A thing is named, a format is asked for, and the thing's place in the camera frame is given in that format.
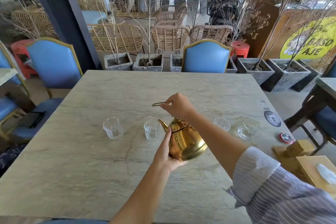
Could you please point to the person's right hand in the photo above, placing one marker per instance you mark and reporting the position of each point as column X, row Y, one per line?
column 181, row 106

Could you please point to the person's left hand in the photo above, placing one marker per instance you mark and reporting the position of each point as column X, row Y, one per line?
column 163, row 156

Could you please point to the person's right fingers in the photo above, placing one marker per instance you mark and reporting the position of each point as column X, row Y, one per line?
column 169, row 107

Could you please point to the person's left thumb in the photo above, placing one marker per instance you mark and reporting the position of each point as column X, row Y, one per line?
column 168, row 138

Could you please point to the gold metal teapot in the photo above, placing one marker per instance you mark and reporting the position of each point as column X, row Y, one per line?
column 186, row 139

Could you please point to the person's right forearm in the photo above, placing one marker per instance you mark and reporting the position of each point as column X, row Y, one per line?
column 217, row 139

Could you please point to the person's left forearm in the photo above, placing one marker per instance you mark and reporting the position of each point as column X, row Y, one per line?
column 141, row 196

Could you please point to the clear drinking glass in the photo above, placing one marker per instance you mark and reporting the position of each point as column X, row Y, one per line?
column 222, row 124
column 246, row 129
column 112, row 128
column 151, row 130

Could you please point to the row of grey concrete planters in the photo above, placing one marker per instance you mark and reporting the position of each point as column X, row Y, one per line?
column 148, row 68

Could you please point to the group of wicker chairs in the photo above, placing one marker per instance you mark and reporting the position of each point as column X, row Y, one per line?
column 169, row 37

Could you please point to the red plastic stool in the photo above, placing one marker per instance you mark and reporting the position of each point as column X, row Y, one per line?
column 240, row 49
column 19, row 55

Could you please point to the round grey coaster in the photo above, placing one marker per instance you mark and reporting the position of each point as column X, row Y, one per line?
column 272, row 118

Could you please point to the black scooter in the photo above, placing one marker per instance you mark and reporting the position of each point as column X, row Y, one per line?
column 223, row 6

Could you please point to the round red tin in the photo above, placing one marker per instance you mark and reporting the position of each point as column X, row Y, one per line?
column 286, row 138

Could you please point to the striped shirt sleeve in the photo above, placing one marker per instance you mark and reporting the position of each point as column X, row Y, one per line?
column 275, row 192

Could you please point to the small wooden holder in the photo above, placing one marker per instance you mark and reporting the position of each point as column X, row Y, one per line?
column 294, row 151

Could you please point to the flat black pouch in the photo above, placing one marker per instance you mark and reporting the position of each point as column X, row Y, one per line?
column 34, row 119

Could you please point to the wooden tissue box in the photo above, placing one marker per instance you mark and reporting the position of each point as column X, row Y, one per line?
column 312, row 170

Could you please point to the dark framed stone table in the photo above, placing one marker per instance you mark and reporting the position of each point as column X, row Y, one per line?
column 319, row 92

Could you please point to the wooden board with yellow sign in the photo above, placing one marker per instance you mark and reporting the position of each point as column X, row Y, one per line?
column 312, row 42

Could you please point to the dark patterned fabric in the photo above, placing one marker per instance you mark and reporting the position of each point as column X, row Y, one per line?
column 10, row 156

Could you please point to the white tissue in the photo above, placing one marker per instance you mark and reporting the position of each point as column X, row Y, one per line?
column 326, row 174

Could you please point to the stone side table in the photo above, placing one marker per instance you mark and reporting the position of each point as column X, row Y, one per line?
column 6, row 74

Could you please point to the blue chair with gold frame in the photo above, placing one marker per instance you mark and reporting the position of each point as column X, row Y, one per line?
column 53, row 63
column 206, row 57
column 7, row 105

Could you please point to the blue chair with dark frame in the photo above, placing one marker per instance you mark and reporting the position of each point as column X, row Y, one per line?
column 325, row 122

